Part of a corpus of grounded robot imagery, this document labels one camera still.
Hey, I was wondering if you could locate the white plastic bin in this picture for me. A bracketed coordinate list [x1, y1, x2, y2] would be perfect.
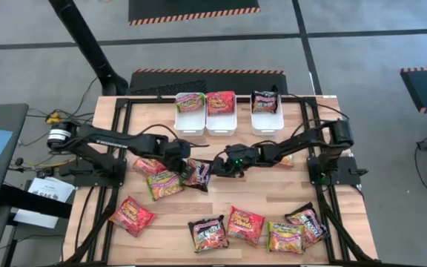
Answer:
[250, 92, 285, 136]
[205, 92, 238, 136]
[173, 92, 207, 136]

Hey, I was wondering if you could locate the black aluminium table frame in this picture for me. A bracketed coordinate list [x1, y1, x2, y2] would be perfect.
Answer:
[63, 95, 381, 267]

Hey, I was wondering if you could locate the yellow cable plug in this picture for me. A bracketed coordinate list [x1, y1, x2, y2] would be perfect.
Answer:
[45, 112, 62, 126]

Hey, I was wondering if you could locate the red Maruchan Saucy Noodles packet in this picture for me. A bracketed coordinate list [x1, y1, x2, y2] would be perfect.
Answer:
[108, 195, 156, 238]
[206, 90, 236, 116]
[226, 205, 266, 246]
[131, 157, 168, 178]

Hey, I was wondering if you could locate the black camera mast pole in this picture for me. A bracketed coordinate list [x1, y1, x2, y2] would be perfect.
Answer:
[47, 0, 130, 96]

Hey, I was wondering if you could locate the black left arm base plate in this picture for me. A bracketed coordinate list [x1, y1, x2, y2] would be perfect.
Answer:
[58, 157, 128, 188]

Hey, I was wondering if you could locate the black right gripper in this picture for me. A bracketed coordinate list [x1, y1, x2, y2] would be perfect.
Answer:
[212, 144, 261, 178]

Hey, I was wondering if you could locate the black desk crossbar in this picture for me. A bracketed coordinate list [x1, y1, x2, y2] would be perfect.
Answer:
[0, 184, 73, 220]

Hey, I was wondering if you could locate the grey desk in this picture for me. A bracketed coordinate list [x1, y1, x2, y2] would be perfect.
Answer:
[0, 103, 30, 213]

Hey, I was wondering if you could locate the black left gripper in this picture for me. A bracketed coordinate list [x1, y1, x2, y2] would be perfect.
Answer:
[163, 139, 196, 182]

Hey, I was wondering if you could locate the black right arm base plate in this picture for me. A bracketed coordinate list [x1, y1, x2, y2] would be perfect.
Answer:
[306, 155, 369, 186]

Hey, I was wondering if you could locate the green Maruchan ramen packet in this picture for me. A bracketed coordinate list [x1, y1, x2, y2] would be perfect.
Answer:
[278, 154, 295, 168]
[175, 92, 206, 113]
[146, 170, 185, 202]
[266, 220, 306, 255]

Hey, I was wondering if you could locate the black Maruchan Fire Noodle packet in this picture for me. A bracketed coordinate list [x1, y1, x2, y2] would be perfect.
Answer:
[251, 90, 279, 114]
[187, 214, 230, 254]
[182, 158, 213, 193]
[285, 202, 329, 248]

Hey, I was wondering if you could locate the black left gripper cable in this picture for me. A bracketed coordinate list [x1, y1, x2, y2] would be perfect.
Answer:
[138, 123, 211, 148]

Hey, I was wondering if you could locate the white printed paper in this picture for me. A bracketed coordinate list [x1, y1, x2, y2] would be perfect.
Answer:
[13, 177, 76, 230]

